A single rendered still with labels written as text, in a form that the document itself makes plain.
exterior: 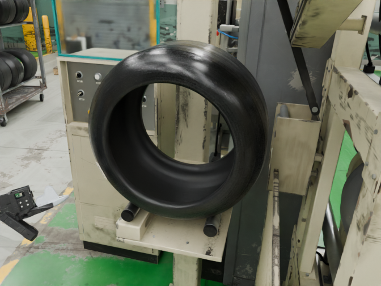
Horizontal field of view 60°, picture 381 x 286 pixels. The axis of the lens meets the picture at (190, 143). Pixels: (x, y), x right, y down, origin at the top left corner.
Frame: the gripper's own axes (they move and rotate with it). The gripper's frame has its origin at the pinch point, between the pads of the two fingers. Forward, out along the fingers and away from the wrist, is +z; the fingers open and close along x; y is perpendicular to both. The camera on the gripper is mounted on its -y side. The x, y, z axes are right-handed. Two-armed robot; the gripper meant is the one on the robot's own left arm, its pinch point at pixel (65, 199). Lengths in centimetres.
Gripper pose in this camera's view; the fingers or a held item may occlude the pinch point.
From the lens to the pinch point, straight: 109.7
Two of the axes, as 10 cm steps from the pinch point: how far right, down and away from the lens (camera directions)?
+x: -4.1, -0.5, 9.1
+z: 8.8, -2.8, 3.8
